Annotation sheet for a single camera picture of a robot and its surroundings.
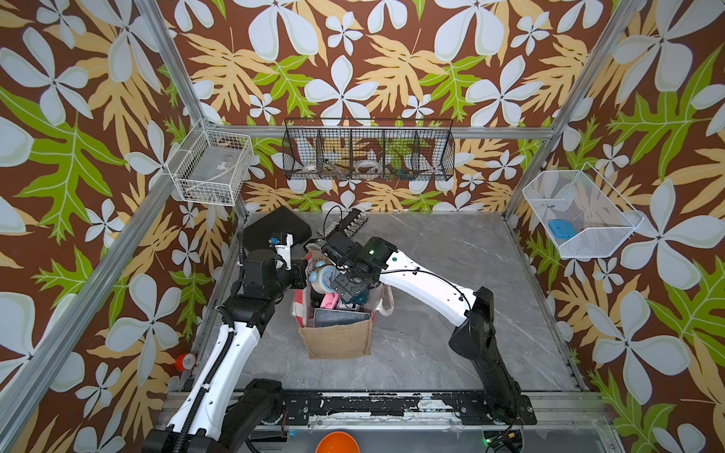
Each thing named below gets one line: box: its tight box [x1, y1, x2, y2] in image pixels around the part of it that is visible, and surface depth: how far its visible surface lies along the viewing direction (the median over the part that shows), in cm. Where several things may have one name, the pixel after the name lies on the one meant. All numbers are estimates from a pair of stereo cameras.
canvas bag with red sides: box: [292, 247, 395, 359], surface depth 72 cm
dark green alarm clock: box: [344, 288, 370, 305], surface depth 86 cm
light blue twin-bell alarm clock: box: [308, 260, 339, 295], surface depth 82 cm
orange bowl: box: [315, 430, 361, 453], surface depth 67 cm
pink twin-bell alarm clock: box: [320, 291, 341, 310], surface depth 84 cm
